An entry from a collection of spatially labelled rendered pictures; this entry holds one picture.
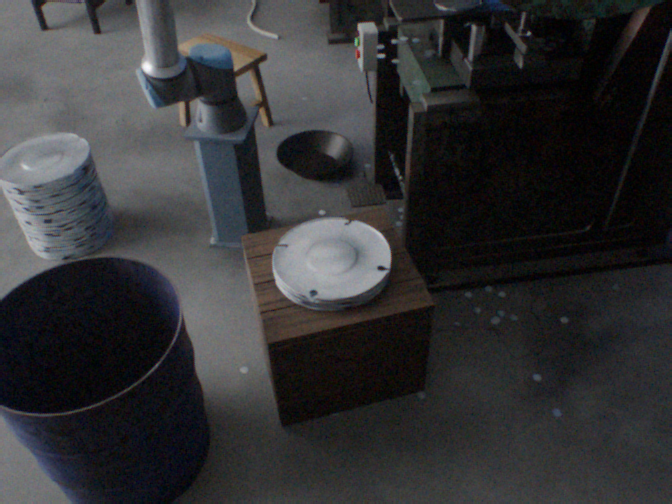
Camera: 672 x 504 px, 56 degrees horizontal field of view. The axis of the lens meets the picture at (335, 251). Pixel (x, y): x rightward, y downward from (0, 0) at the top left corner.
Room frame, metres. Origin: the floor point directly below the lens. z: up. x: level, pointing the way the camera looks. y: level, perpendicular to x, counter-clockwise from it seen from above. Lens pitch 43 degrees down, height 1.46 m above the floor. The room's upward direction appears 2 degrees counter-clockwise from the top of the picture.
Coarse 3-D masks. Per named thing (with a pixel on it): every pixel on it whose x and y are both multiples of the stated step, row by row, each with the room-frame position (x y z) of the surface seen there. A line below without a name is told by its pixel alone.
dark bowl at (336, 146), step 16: (288, 144) 2.13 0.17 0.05; (304, 144) 2.16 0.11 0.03; (320, 144) 2.16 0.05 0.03; (336, 144) 2.14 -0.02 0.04; (288, 160) 2.06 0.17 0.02; (304, 160) 2.09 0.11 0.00; (320, 160) 2.09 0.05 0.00; (336, 160) 2.08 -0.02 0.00; (304, 176) 1.94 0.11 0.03; (320, 176) 1.93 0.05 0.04
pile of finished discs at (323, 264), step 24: (288, 240) 1.19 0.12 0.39; (312, 240) 1.19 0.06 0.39; (336, 240) 1.18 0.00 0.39; (360, 240) 1.18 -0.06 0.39; (384, 240) 1.18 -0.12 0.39; (288, 264) 1.10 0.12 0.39; (312, 264) 1.10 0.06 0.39; (336, 264) 1.09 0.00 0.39; (360, 264) 1.10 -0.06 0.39; (384, 264) 1.09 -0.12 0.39; (288, 288) 1.03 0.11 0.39; (312, 288) 1.02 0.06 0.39; (336, 288) 1.02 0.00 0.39; (360, 288) 1.02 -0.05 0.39
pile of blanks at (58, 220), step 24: (96, 168) 1.74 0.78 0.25; (24, 192) 1.56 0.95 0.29; (48, 192) 1.57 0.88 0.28; (72, 192) 1.60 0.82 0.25; (96, 192) 1.68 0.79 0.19; (24, 216) 1.58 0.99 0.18; (48, 216) 1.56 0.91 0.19; (72, 216) 1.58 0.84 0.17; (96, 216) 1.64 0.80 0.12; (48, 240) 1.56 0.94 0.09; (72, 240) 1.58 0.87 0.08; (96, 240) 1.62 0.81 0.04
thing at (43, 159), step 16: (32, 144) 1.79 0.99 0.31; (48, 144) 1.79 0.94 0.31; (64, 144) 1.78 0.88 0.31; (80, 144) 1.78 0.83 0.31; (0, 160) 1.70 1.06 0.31; (16, 160) 1.70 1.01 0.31; (32, 160) 1.69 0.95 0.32; (48, 160) 1.69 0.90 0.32; (64, 160) 1.69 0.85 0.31; (80, 160) 1.69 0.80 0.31; (0, 176) 1.62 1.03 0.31; (16, 176) 1.61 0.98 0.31; (32, 176) 1.61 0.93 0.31; (48, 176) 1.61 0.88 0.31; (64, 176) 1.60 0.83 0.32
